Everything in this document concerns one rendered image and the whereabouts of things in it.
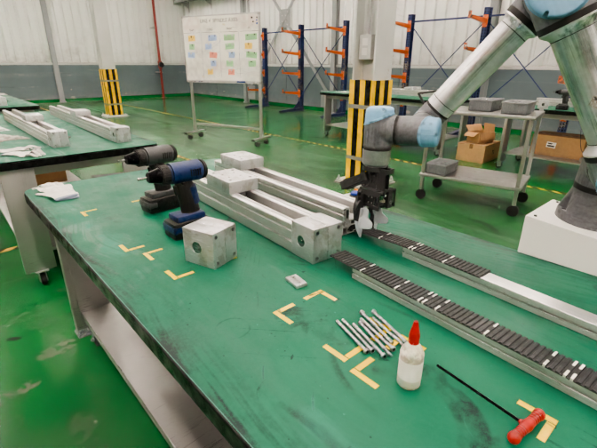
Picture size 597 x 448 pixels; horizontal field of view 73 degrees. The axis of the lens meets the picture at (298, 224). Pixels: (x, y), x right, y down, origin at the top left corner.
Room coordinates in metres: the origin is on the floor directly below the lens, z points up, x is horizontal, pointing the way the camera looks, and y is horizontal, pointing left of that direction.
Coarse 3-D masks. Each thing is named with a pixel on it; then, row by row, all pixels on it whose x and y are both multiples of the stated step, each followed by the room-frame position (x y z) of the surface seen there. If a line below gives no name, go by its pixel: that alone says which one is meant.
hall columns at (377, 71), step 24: (96, 0) 10.27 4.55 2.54; (360, 0) 4.48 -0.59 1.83; (384, 0) 4.31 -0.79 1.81; (96, 24) 10.21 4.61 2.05; (360, 24) 4.49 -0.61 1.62; (384, 24) 4.33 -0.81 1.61; (96, 48) 10.40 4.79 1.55; (384, 48) 4.35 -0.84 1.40; (360, 72) 4.52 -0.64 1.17; (384, 72) 4.37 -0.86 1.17; (120, 96) 10.39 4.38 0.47; (360, 96) 4.35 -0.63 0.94; (384, 96) 4.36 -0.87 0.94; (360, 120) 4.34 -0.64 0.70; (360, 144) 4.32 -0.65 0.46; (360, 168) 4.31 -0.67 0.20
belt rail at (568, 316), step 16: (416, 256) 0.95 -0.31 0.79; (448, 272) 0.87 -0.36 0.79; (464, 272) 0.84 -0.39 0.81; (480, 288) 0.81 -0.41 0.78; (496, 288) 0.78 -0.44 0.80; (512, 288) 0.76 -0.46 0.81; (528, 288) 0.76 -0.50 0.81; (528, 304) 0.73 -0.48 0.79; (544, 304) 0.70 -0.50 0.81; (560, 304) 0.70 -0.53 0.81; (560, 320) 0.68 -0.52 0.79; (576, 320) 0.66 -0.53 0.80; (592, 320) 0.65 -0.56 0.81; (592, 336) 0.63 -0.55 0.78
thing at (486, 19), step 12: (468, 12) 7.76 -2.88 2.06; (396, 24) 9.02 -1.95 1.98; (408, 24) 9.25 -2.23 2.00; (408, 36) 9.33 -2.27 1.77; (480, 36) 8.17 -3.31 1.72; (408, 48) 9.29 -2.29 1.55; (468, 48) 7.77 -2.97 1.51; (408, 60) 9.30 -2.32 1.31; (408, 72) 9.39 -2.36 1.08; (444, 72) 8.70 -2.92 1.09; (528, 72) 7.53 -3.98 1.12; (408, 84) 9.37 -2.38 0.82; (504, 84) 7.78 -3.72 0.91; (468, 120) 8.10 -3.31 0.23; (564, 120) 6.92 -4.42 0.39; (456, 132) 7.81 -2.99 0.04
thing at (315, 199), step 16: (256, 176) 1.48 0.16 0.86; (272, 176) 1.52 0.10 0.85; (288, 176) 1.48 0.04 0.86; (272, 192) 1.40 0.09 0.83; (288, 192) 1.34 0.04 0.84; (304, 192) 1.28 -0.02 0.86; (320, 192) 1.30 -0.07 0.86; (336, 192) 1.28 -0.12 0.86; (304, 208) 1.27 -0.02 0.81; (320, 208) 1.19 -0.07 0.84; (336, 208) 1.14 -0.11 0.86; (352, 208) 1.19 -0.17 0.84; (352, 224) 1.14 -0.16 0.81
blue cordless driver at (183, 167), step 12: (156, 168) 1.08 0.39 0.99; (168, 168) 1.09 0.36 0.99; (180, 168) 1.10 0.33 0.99; (192, 168) 1.12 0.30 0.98; (204, 168) 1.15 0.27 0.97; (156, 180) 1.06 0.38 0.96; (168, 180) 1.08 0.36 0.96; (180, 180) 1.10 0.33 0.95; (192, 180) 1.14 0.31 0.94; (180, 192) 1.11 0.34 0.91; (192, 192) 1.13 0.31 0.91; (180, 204) 1.12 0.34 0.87; (192, 204) 1.13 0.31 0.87; (180, 216) 1.09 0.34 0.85; (192, 216) 1.11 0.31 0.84; (204, 216) 1.14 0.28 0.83; (168, 228) 1.09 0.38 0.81; (180, 228) 1.08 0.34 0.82
